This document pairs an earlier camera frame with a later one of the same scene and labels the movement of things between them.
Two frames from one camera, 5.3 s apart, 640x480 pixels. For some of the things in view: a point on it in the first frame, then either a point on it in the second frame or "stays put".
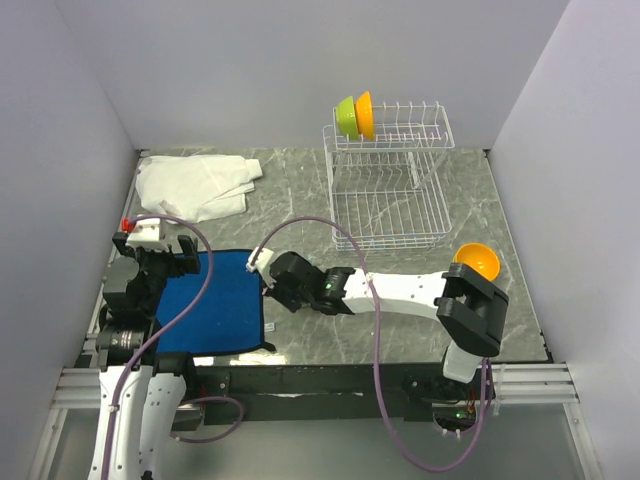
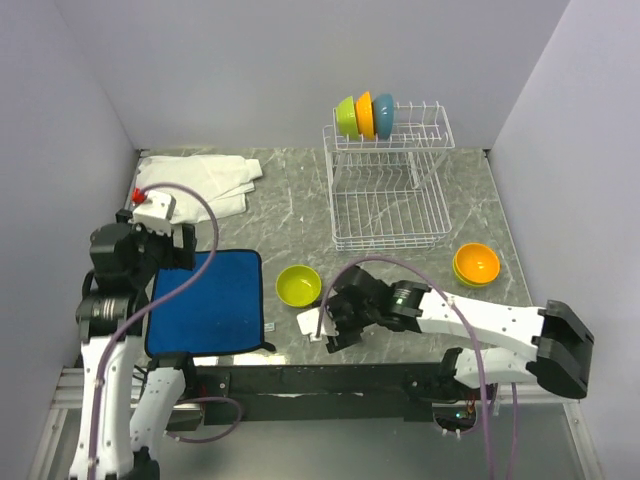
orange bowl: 365,116 stays put
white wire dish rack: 390,191 stays put
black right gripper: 275,290 -> 345,338
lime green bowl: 346,119 stays put
